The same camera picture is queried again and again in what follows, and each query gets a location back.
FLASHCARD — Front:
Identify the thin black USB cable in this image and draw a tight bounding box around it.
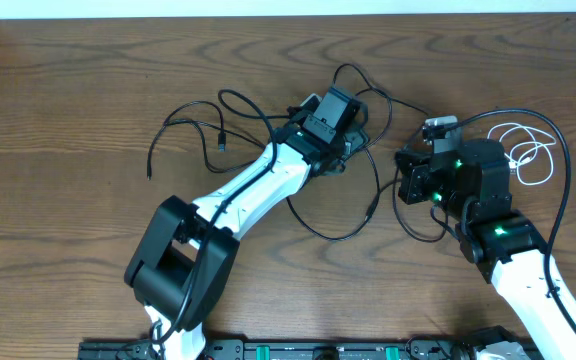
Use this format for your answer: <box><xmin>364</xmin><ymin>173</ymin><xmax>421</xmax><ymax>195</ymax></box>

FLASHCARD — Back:
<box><xmin>146</xmin><ymin>101</ymin><xmax>269</xmax><ymax>181</ymax></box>

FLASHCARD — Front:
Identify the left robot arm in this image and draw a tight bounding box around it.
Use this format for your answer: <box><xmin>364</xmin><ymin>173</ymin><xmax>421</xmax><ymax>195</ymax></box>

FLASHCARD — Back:
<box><xmin>124</xmin><ymin>86</ymin><xmax>369</xmax><ymax>359</ymax></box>

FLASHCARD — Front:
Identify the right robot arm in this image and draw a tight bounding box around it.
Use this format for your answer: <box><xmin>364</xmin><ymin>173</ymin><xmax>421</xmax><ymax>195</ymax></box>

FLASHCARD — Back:
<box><xmin>394</xmin><ymin>139</ymin><xmax>576</xmax><ymax>359</ymax></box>

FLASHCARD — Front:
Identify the thick black USB cable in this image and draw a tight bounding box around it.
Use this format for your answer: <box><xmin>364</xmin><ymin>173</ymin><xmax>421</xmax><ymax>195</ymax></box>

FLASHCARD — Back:
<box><xmin>285</xmin><ymin>62</ymin><xmax>449</xmax><ymax>244</ymax></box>

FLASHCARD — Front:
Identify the white USB cable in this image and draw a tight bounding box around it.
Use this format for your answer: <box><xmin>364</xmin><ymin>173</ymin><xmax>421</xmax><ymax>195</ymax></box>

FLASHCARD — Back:
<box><xmin>486</xmin><ymin>122</ymin><xmax>558</xmax><ymax>187</ymax></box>

